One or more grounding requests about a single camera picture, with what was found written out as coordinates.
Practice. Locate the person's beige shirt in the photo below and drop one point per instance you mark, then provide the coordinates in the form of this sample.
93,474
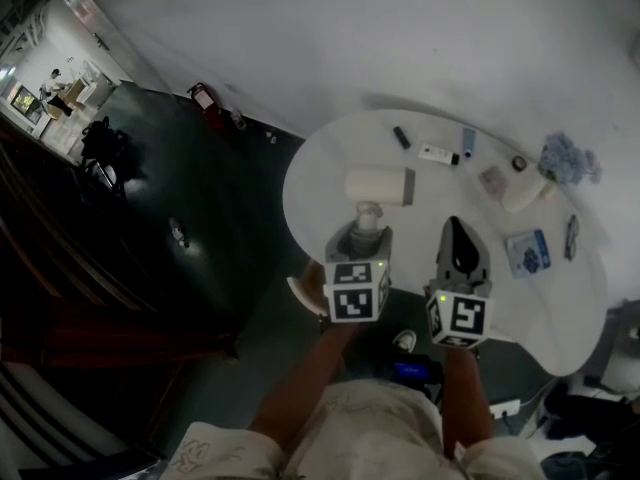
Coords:
370,433

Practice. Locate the blue white packet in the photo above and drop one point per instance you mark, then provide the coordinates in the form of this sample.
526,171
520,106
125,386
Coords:
529,254

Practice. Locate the small black round jar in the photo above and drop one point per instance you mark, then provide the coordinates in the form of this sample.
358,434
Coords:
520,163

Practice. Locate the black device blue screen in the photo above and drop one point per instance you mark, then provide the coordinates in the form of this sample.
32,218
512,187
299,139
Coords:
410,369

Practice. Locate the dark wooden staircase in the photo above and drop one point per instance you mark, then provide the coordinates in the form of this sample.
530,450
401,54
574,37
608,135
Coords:
100,318

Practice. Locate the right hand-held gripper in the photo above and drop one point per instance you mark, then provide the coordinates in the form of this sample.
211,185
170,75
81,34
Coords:
465,318

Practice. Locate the white roll with grey cap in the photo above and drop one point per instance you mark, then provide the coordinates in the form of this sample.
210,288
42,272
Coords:
375,185

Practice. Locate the person's right forearm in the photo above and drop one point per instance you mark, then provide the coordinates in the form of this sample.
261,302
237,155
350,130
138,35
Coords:
465,398

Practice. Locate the grey door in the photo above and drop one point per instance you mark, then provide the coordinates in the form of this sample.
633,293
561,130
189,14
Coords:
115,43

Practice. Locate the white vase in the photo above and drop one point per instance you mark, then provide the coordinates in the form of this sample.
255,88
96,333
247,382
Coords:
522,195

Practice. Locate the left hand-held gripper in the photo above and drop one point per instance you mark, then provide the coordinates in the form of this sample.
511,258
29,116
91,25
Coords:
355,303

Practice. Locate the clear plastic bottle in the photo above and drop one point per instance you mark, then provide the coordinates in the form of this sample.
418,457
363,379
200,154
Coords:
238,119
179,233

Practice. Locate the white power strip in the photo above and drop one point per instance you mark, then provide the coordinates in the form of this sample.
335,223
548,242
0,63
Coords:
505,408

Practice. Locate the person's right white shoe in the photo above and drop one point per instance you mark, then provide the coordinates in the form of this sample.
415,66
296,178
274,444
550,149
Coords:
405,340

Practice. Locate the red fire extinguisher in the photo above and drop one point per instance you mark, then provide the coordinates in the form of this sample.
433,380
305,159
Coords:
205,103

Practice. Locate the small black stick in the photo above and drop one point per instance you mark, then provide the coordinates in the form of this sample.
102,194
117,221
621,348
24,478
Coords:
401,138

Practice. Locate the black eyeglasses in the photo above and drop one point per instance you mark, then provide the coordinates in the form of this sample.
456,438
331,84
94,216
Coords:
571,238

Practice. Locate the black backpack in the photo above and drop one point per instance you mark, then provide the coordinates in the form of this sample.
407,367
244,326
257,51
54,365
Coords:
102,148

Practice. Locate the grey shelf unit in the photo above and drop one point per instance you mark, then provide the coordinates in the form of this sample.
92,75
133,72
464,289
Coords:
625,348

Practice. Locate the pale blue tube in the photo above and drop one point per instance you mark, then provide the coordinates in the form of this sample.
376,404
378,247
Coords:
468,140

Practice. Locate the white tube black cap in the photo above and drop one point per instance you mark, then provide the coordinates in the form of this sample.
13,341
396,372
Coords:
435,152

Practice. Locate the small pink box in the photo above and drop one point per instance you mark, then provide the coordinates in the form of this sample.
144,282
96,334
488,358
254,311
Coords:
494,182

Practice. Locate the white oval table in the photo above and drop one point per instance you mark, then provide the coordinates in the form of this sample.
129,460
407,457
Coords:
425,193

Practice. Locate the person's left forearm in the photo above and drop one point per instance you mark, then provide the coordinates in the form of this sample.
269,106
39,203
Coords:
300,383

